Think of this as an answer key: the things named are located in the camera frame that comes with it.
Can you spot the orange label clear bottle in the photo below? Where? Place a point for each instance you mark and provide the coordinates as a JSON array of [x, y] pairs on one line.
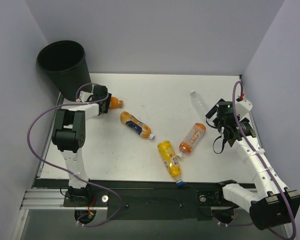
[[191, 139]]

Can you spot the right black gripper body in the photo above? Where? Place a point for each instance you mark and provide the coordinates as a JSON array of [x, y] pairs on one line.
[[212, 111]]

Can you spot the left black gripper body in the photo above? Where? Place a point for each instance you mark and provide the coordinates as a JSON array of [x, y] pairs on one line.
[[105, 104]]

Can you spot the black plastic trash bin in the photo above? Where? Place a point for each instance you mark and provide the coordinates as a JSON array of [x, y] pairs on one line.
[[64, 62]]

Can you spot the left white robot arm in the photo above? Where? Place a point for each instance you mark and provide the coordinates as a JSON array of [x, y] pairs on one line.
[[69, 136]]

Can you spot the orange and blue bottle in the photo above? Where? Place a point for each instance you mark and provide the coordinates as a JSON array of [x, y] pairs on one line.
[[143, 130]]

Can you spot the aluminium frame rail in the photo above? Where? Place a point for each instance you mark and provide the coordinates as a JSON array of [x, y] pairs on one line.
[[43, 199]]

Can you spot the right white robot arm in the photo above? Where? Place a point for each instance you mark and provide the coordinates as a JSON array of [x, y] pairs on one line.
[[273, 203]]

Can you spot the clear empty water bottle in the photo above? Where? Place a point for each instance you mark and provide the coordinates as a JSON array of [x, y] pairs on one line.
[[199, 104]]

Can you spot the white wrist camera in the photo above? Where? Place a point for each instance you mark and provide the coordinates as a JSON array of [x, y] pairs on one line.
[[83, 97], [243, 106]]

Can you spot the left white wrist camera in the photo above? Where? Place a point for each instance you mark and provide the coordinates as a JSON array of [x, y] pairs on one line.
[[83, 97]]

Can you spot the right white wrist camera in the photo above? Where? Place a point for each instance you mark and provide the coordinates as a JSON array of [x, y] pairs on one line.
[[243, 106]]

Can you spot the yellow bottle with blue cap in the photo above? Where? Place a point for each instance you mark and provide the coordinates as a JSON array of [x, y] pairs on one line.
[[170, 161]]

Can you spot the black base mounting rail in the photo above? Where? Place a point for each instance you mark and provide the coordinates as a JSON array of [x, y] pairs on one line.
[[145, 200]]

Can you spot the small orange juice bottle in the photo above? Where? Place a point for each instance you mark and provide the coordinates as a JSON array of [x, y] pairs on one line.
[[115, 103]]

